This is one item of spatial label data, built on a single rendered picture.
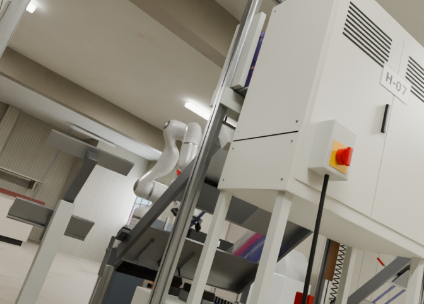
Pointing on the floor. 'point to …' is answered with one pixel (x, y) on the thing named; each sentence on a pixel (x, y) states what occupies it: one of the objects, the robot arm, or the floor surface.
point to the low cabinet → (17, 230)
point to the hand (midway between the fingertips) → (190, 225)
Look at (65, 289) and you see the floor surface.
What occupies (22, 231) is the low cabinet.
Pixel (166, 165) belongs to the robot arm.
